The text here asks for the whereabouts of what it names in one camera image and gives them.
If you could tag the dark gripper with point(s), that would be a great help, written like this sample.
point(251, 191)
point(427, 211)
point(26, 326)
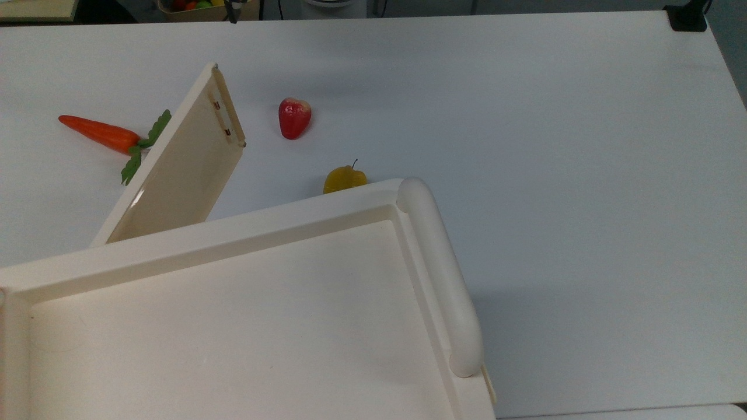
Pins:
point(236, 4)

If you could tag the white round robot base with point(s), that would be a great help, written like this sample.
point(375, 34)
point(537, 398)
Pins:
point(334, 7)

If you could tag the cream cabinet door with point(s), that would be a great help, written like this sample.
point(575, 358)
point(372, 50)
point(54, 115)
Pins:
point(181, 169)

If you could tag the red toy fruit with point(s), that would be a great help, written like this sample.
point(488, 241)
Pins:
point(180, 4)

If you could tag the cardboard box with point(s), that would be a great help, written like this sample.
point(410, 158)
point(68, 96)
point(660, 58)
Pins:
point(175, 14)

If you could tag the red toy strawberry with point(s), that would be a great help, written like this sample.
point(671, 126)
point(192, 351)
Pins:
point(293, 118)

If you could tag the orange toy carrot green leaves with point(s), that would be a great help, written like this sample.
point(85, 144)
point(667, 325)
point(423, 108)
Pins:
point(99, 133)

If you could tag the yellow toy fruit with stem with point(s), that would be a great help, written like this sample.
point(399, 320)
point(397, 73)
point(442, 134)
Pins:
point(343, 178)

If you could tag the light wooden table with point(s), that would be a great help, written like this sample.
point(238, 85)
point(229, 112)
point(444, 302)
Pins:
point(35, 9)

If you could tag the black table clamp mount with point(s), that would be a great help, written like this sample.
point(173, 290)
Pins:
point(687, 16)

